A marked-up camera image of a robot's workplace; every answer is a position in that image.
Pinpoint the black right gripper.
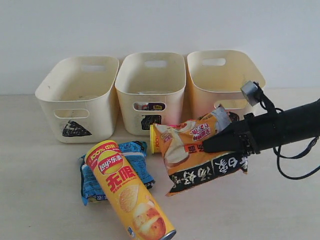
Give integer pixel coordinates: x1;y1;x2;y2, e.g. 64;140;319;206
202;112;259;156

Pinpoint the orange black noodle packet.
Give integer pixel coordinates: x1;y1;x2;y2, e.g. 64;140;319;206
156;106;248;196

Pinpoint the pink Lays chips can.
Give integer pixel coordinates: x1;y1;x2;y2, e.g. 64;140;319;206
150;123;181;155

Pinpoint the purple drink carton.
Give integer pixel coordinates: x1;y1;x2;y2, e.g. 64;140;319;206
147;102;166;111

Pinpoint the white milk carton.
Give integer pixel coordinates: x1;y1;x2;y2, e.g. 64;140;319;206
133;102;150;111

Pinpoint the yellow Lays chips can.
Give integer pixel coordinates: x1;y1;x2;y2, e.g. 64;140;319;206
84;140;177;240

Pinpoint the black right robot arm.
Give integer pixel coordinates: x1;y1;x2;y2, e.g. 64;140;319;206
202;100;320;155

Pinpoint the right cream plastic bin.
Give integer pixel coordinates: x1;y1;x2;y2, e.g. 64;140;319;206
186;50;266;120

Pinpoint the cream plastic bin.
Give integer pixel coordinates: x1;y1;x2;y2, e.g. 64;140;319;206
35;56;120;144
115;52;186;136
186;50;266;120

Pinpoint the blue instant noodle packet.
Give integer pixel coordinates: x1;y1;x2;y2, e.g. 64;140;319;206
79;140;156;206

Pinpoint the middle cream plastic bin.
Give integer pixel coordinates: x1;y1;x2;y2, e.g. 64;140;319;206
115;52;186;136

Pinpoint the left cream plastic bin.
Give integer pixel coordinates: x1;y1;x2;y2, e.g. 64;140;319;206
35;56;120;144

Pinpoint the black camera cable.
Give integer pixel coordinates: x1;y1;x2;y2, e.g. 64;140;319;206
257;84;320;180

